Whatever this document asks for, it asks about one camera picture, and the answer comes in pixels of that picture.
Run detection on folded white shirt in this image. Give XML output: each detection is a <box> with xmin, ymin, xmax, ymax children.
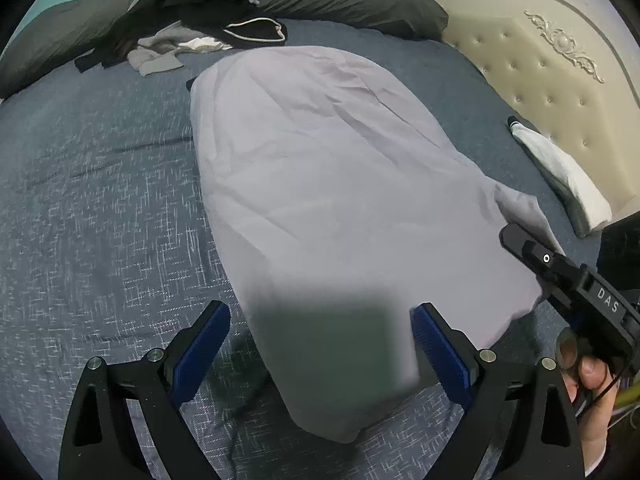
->
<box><xmin>510</xmin><ymin>116</ymin><xmax>613</xmax><ymax>231</ymax></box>

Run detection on black garment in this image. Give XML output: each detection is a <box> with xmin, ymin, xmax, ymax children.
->
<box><xmin>74</xmin><ymin>0</ymin><xmax>251</xmax><ymax>73</ymax></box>

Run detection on black shorts white drawstring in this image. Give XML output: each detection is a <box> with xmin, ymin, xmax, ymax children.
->
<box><xmin>220</xmin><ymin>16</ymin><xmax>287</xmax><ymax>48</ymax></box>

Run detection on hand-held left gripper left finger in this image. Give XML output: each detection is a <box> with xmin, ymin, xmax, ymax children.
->
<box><xmin>57</xmin><ymin>300</ymin><xmax>232</xmax><ymax>480</ymax></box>

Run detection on small white garment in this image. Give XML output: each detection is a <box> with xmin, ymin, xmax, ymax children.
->
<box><xmin>177</xmin><ymin>37</ymin><xmax>233</xmax><ymax>53</ymax></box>

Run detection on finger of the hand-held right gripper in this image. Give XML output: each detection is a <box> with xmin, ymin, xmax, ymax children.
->
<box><xmin>499</xmin><ymin>223</ymin><xmax>588</xmax><ymax>321</ymax></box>

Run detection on cream tufted headboard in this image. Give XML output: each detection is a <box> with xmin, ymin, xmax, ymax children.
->
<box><xmin>425</xmin><ymin>0</ymin><xmax>640</xmax><ymax>221</ymax></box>

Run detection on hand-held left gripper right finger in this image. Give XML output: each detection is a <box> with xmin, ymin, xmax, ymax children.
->
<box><xmin>410</xmin><ymin>302</ymin><xmax>586</xmax><ymax>480</ymax></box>

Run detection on blue patterned bed sheet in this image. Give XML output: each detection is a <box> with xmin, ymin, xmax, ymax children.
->
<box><xmin>0</xmin><ymin>17</ymin><xmax>606</xmax><ymax>480</ymax></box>

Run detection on person's right hand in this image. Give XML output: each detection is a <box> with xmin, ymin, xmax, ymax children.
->
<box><xmin>555</xmin><ymin>327</ymin><xmax>621</xmax><ymax>476</ymax></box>

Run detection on light grey jacket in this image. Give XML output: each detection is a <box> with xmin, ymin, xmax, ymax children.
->
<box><xmin>187</xmin><ymin>45</ymin><xmax>566</xmax><ymax>443</ymax></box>

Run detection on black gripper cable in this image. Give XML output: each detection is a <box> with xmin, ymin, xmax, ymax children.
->
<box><xmin>575</xmin><ymin>355</ymin><xmax>631</xmax><ymax>413</ymax></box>

